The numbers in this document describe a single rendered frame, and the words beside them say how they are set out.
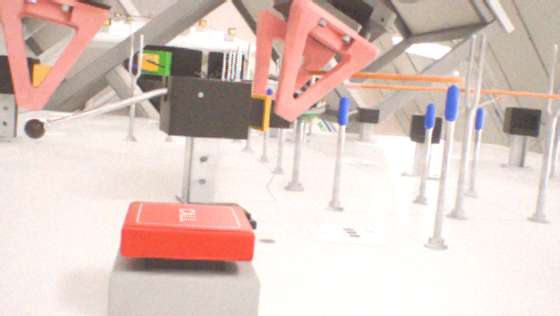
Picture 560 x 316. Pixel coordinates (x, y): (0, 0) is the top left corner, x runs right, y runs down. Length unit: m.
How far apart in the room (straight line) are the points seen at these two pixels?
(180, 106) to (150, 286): 0.21
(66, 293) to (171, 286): 0.05
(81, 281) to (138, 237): 0.06
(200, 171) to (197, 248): 0.22
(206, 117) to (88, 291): 0.20
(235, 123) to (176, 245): 0.21
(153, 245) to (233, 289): 0.03
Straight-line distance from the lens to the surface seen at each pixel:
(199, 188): 0.46
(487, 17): 1.61
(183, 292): 0.24
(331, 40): 0.45
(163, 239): 0.24
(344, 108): 0.48
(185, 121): 0.44
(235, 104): 0.44
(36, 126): 0.44
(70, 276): 0.30
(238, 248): 0.24
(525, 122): 1.01
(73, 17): 0.42
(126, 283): 0.24
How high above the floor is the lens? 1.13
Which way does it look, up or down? 3 degrees up
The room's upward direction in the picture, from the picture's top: 54 degrees clockwise
